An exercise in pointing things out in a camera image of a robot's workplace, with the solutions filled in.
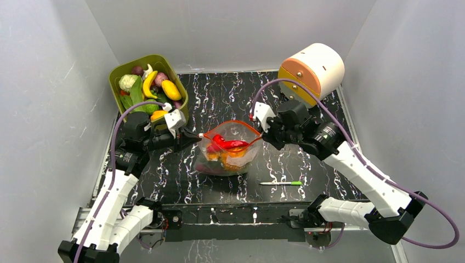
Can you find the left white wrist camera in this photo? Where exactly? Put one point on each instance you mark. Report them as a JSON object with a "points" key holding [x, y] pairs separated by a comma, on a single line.
{"points": [[174, 118]]}

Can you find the white garlic toy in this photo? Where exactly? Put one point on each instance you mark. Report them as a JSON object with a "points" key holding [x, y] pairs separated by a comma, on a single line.
{"points": [[146, 72]]}

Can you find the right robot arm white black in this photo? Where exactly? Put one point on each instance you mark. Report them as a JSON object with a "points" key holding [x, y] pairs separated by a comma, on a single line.
{"points": [[388, 214]]}

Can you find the orange pineapple toy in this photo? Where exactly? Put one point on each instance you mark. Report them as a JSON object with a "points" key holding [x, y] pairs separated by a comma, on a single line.
{"points": [[231, 161]]}

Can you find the red chili pepper toy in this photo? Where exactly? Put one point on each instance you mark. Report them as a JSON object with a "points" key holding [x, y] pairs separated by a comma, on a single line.
{"points": [[228, 145]]}

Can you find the small purple eggplant toy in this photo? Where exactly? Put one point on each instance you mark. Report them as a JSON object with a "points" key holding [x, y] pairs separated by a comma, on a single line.
{"points": [[178, 104]]}

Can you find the white orange yellow drawer box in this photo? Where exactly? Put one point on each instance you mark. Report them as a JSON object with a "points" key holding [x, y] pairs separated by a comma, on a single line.
{"points": [[318, 67]]}

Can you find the yellow squash toy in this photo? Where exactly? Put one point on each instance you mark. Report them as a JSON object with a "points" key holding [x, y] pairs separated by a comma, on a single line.
{"points": [[171, 90]]}

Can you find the orange yellow fruit toy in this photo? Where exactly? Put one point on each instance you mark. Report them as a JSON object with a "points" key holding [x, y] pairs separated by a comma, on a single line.
{"points": [[157, 114]]}

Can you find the clear zip bag orange zipper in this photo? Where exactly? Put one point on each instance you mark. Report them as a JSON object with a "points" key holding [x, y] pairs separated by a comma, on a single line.
{"points": [[230, 130]]}

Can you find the olive green plastic bin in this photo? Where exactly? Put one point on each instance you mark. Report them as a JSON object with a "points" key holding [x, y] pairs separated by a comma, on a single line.
{"points": [[157, 62]]}

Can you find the green leafy vegetable toy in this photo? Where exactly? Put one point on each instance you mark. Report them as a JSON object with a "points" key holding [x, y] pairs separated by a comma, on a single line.
{"points": [[135, 91]]}

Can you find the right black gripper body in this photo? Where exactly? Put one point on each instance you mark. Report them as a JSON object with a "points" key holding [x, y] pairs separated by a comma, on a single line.
{"points": [[271, 129]]}

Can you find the dark purple round fruit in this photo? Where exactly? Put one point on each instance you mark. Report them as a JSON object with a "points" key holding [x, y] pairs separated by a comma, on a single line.
{"points": [[137, 70]]}

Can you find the green white pen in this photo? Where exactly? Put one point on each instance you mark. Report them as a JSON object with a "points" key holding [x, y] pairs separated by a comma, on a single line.
{"points": [[286, 183]]}

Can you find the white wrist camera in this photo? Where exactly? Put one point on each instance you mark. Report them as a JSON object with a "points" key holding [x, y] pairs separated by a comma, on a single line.
{"points": [[174, 118], [260, 114]]}

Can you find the dark green cucumber toy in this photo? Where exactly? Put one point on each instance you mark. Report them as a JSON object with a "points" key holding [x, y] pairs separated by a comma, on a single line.
{"points": [[162, 98]]}

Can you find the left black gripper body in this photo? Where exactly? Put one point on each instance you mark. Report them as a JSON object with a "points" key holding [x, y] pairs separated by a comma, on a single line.
{"points": [[159, 139]]}

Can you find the white green cauliflower toy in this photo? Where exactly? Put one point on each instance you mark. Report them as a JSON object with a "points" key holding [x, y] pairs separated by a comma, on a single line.
{"points": [[127, 81]]}

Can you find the bumpy green lime toy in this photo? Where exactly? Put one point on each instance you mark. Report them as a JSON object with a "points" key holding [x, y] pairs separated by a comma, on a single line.
{"points": [[151, 108]]}

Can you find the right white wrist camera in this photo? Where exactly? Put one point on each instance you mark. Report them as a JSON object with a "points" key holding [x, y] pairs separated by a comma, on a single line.
{"points": [[260, 114]]}

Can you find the yellow banana toy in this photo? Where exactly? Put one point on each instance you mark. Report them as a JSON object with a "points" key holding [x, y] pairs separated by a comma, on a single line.
{"points": [[147, 84]]}

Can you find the pink purple onion toy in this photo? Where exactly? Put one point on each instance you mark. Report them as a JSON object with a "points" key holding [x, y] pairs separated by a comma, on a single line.
{"points": [[160, 77]]}

